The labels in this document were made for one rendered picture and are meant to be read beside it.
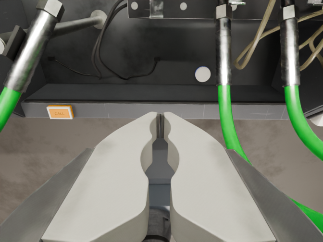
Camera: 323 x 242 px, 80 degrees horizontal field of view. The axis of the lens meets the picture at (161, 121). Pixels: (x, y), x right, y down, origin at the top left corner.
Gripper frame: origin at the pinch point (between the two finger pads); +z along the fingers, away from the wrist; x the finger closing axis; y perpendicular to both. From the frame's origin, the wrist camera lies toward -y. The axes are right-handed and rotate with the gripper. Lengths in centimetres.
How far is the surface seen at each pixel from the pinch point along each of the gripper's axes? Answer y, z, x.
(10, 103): 2.1, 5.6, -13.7
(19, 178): 143, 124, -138
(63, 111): 14.6, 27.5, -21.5
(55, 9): -5.3, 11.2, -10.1
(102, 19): -2.6, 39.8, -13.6
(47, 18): -4.6, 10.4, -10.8
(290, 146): 99, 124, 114
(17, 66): -0.9, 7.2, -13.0
